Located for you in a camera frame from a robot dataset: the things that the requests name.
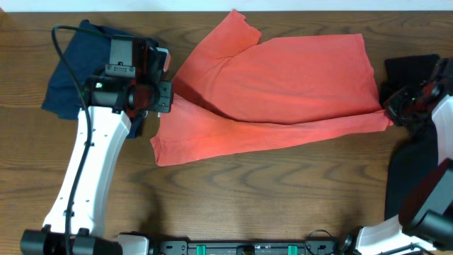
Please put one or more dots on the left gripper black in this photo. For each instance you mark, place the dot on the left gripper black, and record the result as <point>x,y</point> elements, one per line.
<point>164,95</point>

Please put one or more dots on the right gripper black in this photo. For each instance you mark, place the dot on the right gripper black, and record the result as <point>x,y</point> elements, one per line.
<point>393,102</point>

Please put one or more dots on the orange red t-shirt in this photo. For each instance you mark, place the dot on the orange red t-shirt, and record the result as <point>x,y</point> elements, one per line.
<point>236,93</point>

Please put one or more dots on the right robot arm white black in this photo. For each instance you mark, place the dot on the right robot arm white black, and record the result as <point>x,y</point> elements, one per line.
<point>418,206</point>

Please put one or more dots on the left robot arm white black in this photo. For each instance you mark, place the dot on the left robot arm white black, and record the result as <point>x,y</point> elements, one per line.
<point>76,222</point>

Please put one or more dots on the black clothes pile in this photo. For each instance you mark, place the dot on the black clothes pile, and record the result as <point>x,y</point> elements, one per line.
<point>414,158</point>

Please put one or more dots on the folded navy blue shirt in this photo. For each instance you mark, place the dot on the folded navy blue shirt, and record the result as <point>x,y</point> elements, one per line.
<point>79,80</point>

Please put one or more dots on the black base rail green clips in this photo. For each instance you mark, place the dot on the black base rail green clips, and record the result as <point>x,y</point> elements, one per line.
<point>226,248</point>

